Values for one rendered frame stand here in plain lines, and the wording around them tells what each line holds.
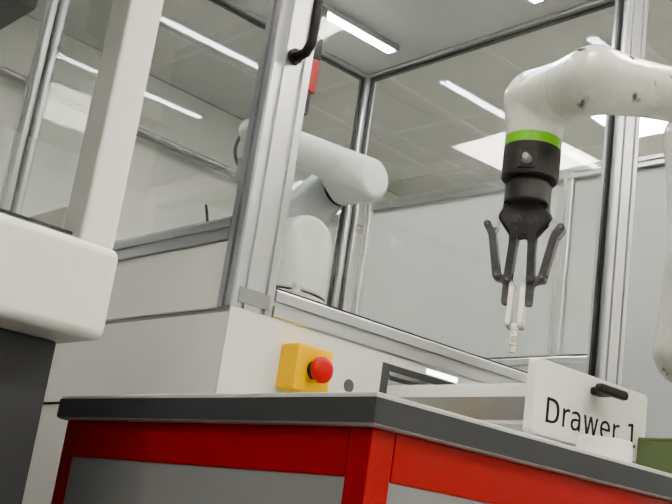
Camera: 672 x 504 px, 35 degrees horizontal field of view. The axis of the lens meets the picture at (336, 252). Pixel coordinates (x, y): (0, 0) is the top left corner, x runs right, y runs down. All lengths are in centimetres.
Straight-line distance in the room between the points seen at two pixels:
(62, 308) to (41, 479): 84
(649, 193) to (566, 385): 219
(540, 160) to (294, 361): 50
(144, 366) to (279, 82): 50
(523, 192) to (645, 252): 203
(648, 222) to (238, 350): 235
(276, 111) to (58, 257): 63
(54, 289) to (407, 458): 42
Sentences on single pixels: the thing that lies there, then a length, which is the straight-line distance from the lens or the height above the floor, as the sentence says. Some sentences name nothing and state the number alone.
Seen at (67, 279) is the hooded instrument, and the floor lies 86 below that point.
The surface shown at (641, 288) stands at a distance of 368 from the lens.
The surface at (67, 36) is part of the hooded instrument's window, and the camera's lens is 124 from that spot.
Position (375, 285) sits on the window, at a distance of 182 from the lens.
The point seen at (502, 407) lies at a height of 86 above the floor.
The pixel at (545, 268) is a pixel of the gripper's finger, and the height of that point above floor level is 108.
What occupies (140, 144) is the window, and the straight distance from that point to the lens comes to 202.
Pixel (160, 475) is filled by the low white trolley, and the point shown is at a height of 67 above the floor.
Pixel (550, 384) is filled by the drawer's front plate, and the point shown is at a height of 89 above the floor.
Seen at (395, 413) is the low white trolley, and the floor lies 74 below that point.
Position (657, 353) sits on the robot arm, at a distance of 198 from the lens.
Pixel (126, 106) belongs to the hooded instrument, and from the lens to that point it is 127.
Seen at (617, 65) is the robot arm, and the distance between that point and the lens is 168.
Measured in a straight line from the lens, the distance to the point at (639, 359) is 362.
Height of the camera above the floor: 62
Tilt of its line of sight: 15 degrees up
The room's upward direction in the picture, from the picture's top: 8 degrees clockwise
